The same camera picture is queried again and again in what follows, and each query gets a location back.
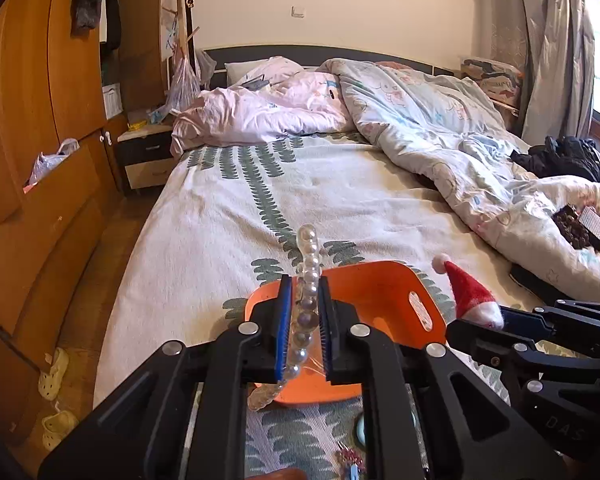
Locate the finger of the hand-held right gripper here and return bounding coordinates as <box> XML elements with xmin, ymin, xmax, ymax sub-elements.
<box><xmin>445</xmin><ymin>320</ymin><xmax>600</xmax><ymax>396</ymax></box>
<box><xmin>500</xmin><ymin>300</ymin><xmax>600</xmax><ymax>346</ymax></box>

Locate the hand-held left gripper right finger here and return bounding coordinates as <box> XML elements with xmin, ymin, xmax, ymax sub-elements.
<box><xmin>318</xmin><ymin>275</ymin><xmax>571</xmax><ymax>480</ymax></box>

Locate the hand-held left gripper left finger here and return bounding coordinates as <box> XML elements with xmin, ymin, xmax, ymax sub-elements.
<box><xmin>37</xmin><ymin>274</ymin><xmax>293</xmax><ymax>480</ymax></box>

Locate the pearl hair claw clip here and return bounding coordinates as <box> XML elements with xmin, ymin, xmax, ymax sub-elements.
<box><xmin>250</xmin><ymin>224</ymin><xmax>325</xmax><ymax>413</ymax></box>

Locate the santa hat hair clip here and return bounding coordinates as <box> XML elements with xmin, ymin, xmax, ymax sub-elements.
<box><xmin>431</xmin><ymin>253</ymin><xmax>505</xmax><ymax>331</ymax></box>

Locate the orange plastic basket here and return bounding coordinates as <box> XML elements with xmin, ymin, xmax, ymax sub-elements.
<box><xmin>243</xmin><ymin>260</ymin><xmax>448</xmax><ymax>406</ymax></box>

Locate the person's left hand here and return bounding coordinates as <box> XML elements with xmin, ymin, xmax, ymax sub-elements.
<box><xmin>250</xmin><ymin>468</ymin><xmax>308</xmax><ymax>480</ymax></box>

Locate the leaf-patterned bedsheet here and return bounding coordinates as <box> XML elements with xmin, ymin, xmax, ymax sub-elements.
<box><xmin>94</xmin><ymin>130</ymin><xmax>600</xmax><ymax>480</ymax></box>

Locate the black clothing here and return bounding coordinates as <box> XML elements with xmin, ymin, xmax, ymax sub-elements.
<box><xmin>510</xmin><ymin>135</ymin><xmax>600</xmax><ymax>183</ymax></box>

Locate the light blue patterned duvet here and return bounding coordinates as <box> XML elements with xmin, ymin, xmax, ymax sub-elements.
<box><xmin>320</xmin><ymin>58</ymin><xmax>600</xmax><ymax>303</ymax></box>

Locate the pink duvet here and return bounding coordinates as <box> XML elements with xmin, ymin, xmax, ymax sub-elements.
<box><xmin>170</xmin><ymin>57</ymin><xmax>353</xmax><ymax>156</ymax></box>

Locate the dark and beige nightstand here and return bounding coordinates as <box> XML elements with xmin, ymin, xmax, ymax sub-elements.
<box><xmin>116</xmin><ymin>125</ymin><xmax>181</xmax><ymax>191</ymax></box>

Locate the wooden wardrobe drawer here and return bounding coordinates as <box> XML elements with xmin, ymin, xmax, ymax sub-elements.
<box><xmin>0</xmin><ymin>197</ymin><xmax>125</xmax><ymax>336</ymax></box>
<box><xmin>0</xmin><ymin>141</ymin><xmax>108</xmax><ymax>248</ymax></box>

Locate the patterned cushion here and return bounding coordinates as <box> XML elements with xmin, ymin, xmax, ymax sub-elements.
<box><xmin>460</xmin><ymin>57</ymin><xmax>523</xmax><ymax>111</ymax></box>

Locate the white pillow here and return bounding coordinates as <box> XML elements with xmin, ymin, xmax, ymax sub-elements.
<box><xmin>225</xmin><ymin>57</ymin><xmax>305</xmax><ymax>86</ymax></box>

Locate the hanging clear plastic bag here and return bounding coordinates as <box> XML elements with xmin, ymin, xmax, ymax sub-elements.
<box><xmin>165</xmin><ymin>55</ymin><xmax>215</xmax><ymax>116</ymax></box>

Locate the dark bed headboard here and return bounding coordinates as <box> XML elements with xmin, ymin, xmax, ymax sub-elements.
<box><xmin>200</xmin><ymin>45</ymin><xmax>461</xmax><ymax>86</ymax></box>

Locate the grey curtain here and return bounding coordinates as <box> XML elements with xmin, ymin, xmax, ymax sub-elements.
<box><xmin>467</xmin><ymin>0</ymin><xmax>596</xmax><ymax>146</ymax></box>

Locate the pale plastic bag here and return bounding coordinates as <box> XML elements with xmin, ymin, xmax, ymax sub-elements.
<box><xmin>27</xmin><ymin>138</ymin><xmax>80</xmax><ymax>186</ymax></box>

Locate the wooden rack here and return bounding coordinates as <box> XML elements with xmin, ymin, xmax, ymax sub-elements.
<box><xmin>160</xmin><ymin>0</ymin><xmax>201</xmax><ymax>76</ymax></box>

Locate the wooden wardrobe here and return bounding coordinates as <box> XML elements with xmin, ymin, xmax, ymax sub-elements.
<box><xmin>0</xmin><ymin>0</ymin><xmax>201</xmax><ymax>461</ymax></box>

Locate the black hanging garment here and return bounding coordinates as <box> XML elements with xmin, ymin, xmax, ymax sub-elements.
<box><xmin>102</xmin><ymin>0</ymin><xmax>123</xmax><ymax>53</ymax></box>

